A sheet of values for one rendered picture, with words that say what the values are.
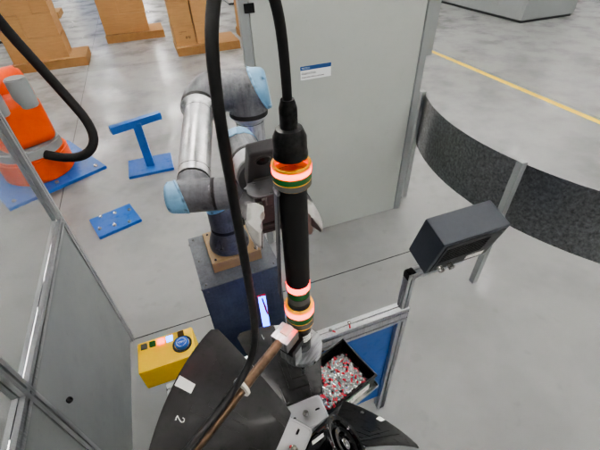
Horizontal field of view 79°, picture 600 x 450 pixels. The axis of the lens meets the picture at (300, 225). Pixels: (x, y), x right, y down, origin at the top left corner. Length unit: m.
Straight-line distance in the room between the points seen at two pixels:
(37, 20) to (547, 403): 8.42
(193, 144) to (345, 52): 1.67
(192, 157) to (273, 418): 0.57
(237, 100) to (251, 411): 0.78
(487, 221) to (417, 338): 1.29
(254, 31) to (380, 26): 0.77
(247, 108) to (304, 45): 1.28
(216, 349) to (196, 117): 0.57
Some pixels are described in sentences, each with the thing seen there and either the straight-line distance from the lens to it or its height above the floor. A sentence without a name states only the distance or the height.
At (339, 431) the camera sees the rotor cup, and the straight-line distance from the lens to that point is 0.84.
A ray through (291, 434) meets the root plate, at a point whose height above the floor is 1.27.
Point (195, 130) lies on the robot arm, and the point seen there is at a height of 1.62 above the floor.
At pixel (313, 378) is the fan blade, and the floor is 1.18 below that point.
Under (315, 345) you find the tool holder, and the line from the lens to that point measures 0.65.
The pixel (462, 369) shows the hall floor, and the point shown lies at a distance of 2.43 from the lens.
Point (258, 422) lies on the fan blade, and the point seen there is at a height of 1.32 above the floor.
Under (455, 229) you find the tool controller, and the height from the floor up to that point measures 1.24.
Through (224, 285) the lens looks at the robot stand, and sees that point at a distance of 1.39.
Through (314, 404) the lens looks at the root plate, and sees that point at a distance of 0.91.
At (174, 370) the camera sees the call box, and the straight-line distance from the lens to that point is 1.19.
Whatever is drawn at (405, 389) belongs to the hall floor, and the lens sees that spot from 2.28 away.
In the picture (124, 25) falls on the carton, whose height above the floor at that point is 0.29.
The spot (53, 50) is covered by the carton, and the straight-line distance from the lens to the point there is 8.46.
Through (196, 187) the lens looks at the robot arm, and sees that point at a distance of 0.82.
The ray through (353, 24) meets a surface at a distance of 2.44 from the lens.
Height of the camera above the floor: 2.02
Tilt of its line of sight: 41 degrees down
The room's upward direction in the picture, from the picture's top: 3 degrees counter-clockwise
